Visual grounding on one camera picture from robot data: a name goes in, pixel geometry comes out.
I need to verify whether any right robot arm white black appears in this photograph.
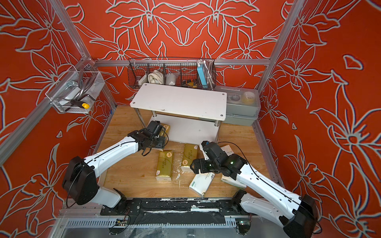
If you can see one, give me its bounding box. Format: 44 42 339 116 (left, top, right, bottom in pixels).
190 141 319 238

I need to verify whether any white tissue pack front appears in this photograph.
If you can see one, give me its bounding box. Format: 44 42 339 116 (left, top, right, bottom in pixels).
189 173 215 198

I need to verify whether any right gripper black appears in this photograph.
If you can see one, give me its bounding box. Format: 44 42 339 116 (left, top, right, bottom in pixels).
189 158 221 174

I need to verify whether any blue box in basket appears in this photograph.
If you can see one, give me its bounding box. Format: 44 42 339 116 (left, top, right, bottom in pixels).
196 60 207 89

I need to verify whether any tape roll in box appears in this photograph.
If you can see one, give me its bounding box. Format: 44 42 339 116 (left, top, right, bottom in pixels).
241 91 257 105

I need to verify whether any white cloth roll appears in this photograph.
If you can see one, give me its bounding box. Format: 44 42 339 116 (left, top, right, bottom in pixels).
147 70 164 85

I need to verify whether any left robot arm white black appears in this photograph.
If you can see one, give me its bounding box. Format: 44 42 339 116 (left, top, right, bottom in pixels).
62 121 169 214

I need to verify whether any gold tissue pack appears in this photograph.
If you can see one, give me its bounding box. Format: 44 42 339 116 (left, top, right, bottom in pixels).
181 144 198 173
155 150 174 181
159 124 171 137

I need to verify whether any grey plastic storage box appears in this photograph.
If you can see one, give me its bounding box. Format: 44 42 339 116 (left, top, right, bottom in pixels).
214 86 261 126

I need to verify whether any black wire basket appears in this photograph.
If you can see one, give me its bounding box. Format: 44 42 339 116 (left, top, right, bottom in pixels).
128 58 217 90

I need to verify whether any clear plastic wall bin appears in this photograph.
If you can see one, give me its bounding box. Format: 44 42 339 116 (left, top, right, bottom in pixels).
45 66 105 114

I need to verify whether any white tissue pack back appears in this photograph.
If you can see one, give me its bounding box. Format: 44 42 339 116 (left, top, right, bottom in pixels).
200 144 236 160

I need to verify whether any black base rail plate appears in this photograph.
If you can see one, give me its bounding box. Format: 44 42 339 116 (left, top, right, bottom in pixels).
100 197 260 217

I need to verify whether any white tissue pack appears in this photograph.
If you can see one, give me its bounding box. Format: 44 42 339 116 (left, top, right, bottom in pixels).
200 144 236 160
189 173 215 198
221 175 247 189

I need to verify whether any yellow handled tool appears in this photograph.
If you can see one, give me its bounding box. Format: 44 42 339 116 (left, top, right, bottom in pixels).
70 100 90 109

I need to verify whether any white two-tier shelf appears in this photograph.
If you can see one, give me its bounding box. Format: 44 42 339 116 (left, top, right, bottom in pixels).
130 83 227 144

